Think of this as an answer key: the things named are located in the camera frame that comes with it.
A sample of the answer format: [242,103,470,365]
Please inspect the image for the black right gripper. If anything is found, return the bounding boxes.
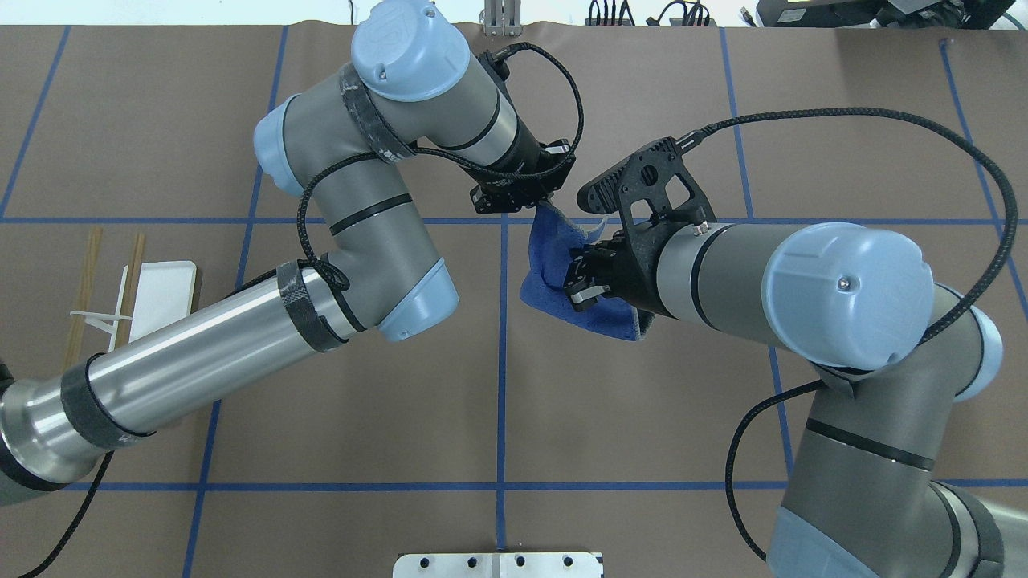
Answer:
[568,226,667,310]

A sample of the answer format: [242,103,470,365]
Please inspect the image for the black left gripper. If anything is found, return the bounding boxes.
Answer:
[470,136,576,214]

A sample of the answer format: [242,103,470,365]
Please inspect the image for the blue microfibre towel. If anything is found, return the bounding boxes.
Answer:
[519,201,655,344]

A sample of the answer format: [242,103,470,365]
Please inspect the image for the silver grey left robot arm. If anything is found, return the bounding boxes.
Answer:
[2,1,583,506]

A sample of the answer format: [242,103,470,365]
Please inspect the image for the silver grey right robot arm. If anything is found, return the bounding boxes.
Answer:
[565,222,1026,577]

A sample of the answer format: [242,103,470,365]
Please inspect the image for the wooden white towel rack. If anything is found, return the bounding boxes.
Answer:
[62,226,201,370]

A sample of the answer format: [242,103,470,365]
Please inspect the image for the black equipment on desk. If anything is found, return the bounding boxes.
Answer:
[756,1,1014,30]

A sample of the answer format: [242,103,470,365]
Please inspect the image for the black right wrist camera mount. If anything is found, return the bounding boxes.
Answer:
[576,129,717,242]

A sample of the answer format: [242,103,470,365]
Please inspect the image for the aluminium frame post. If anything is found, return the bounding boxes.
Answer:
[480,0,524,38]

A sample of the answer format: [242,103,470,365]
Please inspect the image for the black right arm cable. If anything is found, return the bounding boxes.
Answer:
[683,107,1019,563]

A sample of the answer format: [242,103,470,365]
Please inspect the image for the black cable bundle on desk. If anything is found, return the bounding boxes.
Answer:
[585,0,715,28]

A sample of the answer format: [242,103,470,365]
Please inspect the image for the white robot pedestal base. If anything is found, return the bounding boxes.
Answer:
[392,552,605,577]

